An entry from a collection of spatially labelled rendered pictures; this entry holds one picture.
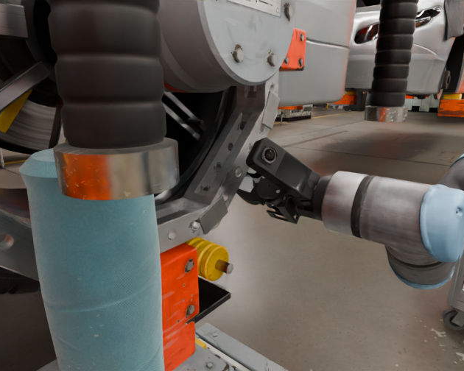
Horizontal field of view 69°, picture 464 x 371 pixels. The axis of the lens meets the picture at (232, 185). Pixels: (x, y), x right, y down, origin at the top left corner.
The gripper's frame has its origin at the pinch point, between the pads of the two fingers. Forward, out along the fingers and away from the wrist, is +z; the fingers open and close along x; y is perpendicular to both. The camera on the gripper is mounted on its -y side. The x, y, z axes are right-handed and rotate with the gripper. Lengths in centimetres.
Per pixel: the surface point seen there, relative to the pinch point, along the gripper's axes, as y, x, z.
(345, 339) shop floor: 79, -11, -10
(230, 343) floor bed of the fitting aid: 51, -28, 12
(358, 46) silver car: 119, 181, 56
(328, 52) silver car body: 16, 50, 3
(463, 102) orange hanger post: 239, 241, -1
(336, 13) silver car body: 11, 59, 3
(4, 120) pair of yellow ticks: -28.4, -13.5, 13.0
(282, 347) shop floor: 68, -22, 4
